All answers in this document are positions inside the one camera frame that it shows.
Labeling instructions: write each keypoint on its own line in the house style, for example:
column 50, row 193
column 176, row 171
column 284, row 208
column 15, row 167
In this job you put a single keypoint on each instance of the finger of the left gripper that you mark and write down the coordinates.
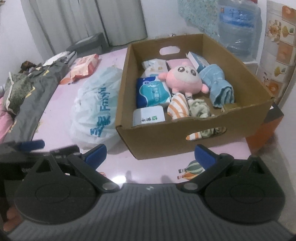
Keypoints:
column 30, row 146

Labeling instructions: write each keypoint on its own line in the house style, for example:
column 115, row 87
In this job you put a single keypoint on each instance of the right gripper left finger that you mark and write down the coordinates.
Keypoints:
column 85, row 166

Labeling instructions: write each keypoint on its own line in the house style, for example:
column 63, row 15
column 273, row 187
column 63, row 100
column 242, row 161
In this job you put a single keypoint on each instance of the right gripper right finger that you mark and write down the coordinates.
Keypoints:
column 213, row 164

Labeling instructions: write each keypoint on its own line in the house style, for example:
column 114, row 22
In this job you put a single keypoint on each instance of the green white cloth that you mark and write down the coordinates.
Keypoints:
column 198, row 108

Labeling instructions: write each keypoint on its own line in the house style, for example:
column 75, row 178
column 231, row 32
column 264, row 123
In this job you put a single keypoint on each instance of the orange white striped cloth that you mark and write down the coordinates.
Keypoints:
column 178, row 107

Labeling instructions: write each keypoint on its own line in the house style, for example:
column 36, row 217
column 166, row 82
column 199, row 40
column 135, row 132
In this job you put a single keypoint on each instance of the light blue towel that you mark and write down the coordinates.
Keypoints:
column 221, row 91

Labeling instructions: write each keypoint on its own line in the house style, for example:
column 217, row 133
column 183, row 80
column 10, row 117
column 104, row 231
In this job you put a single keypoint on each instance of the white green tissue box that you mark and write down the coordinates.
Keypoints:
column 152, row 114

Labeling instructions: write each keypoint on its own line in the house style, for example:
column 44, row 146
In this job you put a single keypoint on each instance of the pink plush doll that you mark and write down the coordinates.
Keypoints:
column 184, row 79

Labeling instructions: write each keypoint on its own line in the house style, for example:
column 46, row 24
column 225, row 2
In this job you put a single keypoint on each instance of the blue tissue pack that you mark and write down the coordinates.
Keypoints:
column 151, row 91

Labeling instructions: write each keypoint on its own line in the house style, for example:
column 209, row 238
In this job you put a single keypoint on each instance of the white blue paper box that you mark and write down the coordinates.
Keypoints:
column 197, row 61

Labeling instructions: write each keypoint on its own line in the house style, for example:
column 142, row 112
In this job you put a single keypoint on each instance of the pink sponge pad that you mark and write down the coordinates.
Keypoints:
column 178, row 62

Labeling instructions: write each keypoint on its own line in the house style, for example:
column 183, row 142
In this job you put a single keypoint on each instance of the white blue cotton swab bag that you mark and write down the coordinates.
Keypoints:
column 154, row 67

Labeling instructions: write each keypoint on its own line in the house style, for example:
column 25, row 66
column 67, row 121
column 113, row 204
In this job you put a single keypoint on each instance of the pink patterned table mat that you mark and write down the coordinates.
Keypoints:
column 120, row 165

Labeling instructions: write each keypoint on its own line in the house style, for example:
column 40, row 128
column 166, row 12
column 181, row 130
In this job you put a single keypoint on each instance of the pink patterned quilt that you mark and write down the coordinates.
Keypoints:
column 6, row 122

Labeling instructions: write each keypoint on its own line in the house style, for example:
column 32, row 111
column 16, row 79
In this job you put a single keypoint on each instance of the white blue plastic bag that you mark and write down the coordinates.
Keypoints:
column 94, row 110

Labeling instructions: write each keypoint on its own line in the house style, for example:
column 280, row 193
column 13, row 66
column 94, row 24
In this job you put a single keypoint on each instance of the orange black box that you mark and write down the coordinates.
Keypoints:
column 266, row 130

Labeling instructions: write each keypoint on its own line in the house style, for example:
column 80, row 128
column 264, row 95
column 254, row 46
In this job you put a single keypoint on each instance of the green floral lace pillow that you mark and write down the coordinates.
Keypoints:
column 16, row 89

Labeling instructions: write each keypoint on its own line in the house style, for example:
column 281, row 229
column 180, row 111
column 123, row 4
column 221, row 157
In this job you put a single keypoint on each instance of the grey blanket with yellow dogs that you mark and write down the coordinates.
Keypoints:
column 46, row 80

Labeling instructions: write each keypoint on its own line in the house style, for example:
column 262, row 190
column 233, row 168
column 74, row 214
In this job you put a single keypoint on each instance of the red white wet wipes pack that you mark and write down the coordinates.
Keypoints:
column 82, row 68

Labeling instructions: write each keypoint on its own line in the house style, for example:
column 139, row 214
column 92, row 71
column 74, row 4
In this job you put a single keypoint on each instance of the dark grey flat box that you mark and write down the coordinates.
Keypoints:
column 95, row 44

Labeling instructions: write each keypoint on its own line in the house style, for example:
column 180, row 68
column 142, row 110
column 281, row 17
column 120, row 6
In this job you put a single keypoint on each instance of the grey curtain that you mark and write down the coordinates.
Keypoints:
column 55, row 25

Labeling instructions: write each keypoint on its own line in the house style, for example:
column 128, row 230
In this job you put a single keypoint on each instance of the large blue water jug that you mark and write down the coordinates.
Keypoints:
column 238, row 27

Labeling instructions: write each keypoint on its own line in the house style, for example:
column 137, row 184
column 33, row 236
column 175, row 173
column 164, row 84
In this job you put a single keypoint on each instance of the teal floral cushion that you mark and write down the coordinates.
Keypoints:
column 202, row 14

